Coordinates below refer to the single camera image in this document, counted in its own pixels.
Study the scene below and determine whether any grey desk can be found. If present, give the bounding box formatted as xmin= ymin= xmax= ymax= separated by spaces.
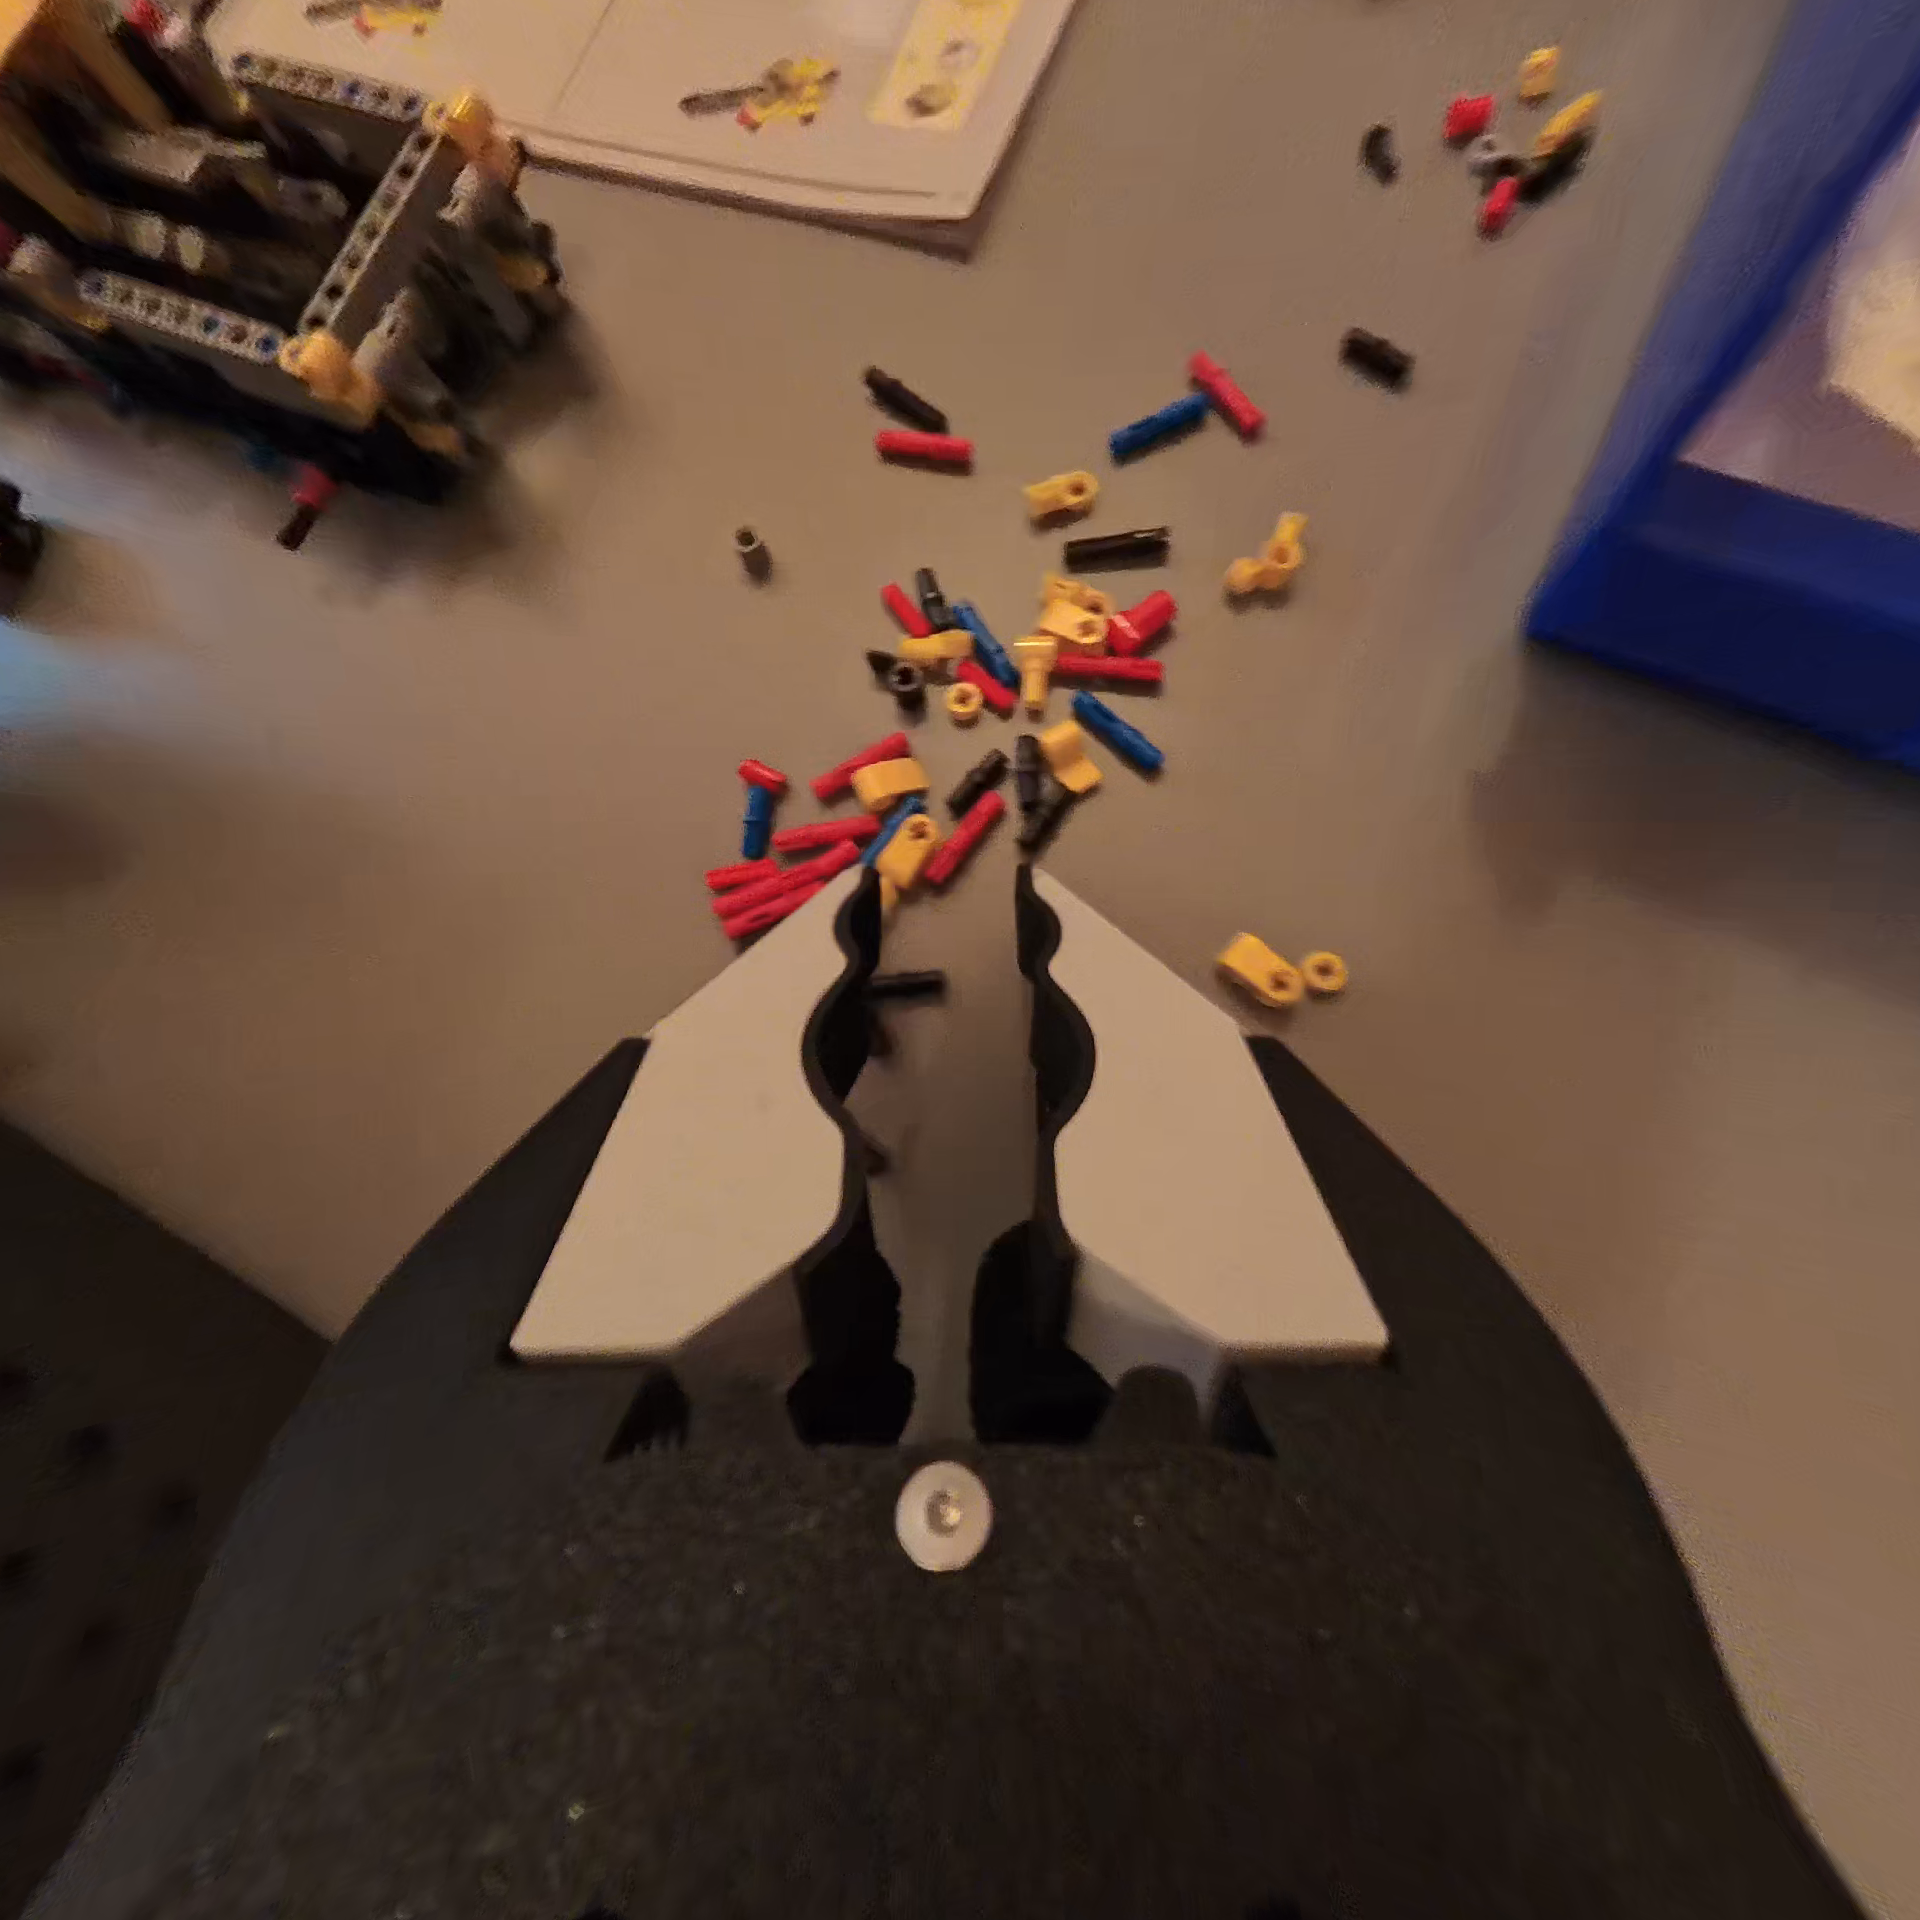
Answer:
xmin=0 ymin=0 xmax=1920 ymax=1920

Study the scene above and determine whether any open instruction booklet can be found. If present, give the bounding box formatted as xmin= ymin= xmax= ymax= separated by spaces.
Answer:
xmin=209 ymin=0 xmax=1083 ymax=265

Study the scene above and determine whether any yellow black brick car model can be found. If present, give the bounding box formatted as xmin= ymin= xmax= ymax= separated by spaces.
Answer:
xmin=0 ymin=0 xmax=575 ymax=554

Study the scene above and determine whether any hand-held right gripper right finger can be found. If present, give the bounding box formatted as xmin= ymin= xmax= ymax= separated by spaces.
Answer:
xmin=972 ymin=863 xmax=1386 ymax=1450

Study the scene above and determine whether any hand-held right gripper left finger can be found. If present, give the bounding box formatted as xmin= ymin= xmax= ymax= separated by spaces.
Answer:
xmin=509 ymin=863 xmax=917 ymax=1450

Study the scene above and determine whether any blue plastic bin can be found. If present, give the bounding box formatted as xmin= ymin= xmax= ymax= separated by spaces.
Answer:
xmin=1518 ymin=0 xmax=1920 ymax=776

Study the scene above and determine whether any pile of small connector pins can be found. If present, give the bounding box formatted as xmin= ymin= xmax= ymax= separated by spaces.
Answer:
xmin=702 ymin=43 xmax=1610 ymax=1056

